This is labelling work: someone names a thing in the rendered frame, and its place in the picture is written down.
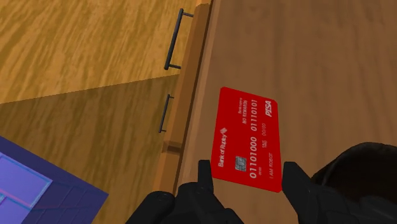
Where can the red bank card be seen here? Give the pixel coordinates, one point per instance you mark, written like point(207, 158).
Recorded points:
point(248, 139)

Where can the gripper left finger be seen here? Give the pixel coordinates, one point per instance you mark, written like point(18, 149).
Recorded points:
point(189, 204)

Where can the wooden chest of drawers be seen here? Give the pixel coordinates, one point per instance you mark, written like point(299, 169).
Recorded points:
point(316, 62)

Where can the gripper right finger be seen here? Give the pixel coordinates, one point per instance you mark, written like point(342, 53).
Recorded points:
point(305, 198)

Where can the black round bowl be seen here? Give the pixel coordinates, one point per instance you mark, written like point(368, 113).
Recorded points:
point(366, 169)

